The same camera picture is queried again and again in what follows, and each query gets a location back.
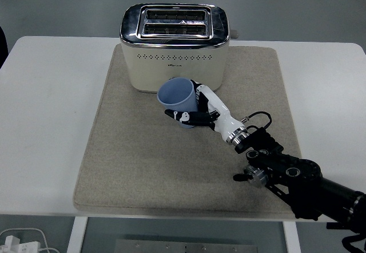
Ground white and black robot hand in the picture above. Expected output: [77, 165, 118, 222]
[164, 78, 247, 144]

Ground grey metal plate with screws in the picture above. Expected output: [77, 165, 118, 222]
[114, 238, 260, 253]

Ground beige fabric table mat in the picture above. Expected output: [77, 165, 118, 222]
[73, 44, 315, 216]

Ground white table leg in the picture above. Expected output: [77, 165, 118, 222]
[281, 221, 300, 253]
[66, 216, 89, 253]

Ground white power cable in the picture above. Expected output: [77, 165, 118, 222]
[0, 228, 61, 253]

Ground cream and chrome toaster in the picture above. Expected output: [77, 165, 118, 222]
[119, 3, 238, 95]

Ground white power strip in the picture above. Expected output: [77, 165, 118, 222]
[0, 235, 42, 253]

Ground blue ribbed plastic cup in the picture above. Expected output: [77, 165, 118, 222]
[157, 77, 200, 129]

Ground person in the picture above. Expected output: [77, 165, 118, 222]
[0, 25, 9, 69]

